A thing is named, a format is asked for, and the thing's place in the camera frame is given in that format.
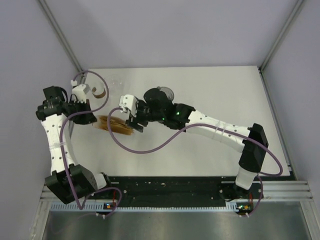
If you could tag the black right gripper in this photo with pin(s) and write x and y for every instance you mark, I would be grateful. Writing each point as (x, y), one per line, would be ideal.
(132, 122)

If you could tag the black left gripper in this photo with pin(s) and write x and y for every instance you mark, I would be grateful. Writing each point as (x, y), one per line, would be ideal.
(86, 118)

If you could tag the glass carafe with cork band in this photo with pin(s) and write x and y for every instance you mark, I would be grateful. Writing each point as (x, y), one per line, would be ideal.
(100, 93)

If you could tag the smoky transparent plastic coffee dripper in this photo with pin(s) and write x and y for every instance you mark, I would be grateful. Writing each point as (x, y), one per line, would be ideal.
(168, 92)

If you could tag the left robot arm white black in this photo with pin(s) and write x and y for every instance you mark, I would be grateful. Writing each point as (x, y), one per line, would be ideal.
(68, 179)

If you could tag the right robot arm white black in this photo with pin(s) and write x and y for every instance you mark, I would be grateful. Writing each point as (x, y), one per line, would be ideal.
(157, 106)

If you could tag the clear glass dripper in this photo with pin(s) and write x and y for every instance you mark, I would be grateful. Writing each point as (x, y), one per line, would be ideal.
(115, 84)

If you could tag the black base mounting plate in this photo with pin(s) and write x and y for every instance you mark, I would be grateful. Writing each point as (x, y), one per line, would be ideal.
(174, 191)

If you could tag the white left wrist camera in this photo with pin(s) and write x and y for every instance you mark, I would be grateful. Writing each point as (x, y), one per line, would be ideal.
(79, 92)

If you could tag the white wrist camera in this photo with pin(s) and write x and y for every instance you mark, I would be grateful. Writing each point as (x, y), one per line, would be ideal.
(79, 92)
(128, 104)

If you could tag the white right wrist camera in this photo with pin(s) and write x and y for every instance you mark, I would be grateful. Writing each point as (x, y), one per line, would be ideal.
(128, 104)

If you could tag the aluminium frame post left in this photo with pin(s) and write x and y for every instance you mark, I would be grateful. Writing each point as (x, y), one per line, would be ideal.
(45, 8)

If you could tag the aluminium frame post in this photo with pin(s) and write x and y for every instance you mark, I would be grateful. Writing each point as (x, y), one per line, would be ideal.
(287, 25)
(45, 8)

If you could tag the grey slotted cable duct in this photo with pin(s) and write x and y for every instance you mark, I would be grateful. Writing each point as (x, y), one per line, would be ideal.
(106, 207)

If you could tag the aluminium frame rail front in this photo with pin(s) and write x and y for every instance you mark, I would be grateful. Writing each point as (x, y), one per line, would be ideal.
(268, 188)

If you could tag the aluminium frame post right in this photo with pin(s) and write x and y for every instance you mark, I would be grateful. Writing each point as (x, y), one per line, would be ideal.
(287, 25)

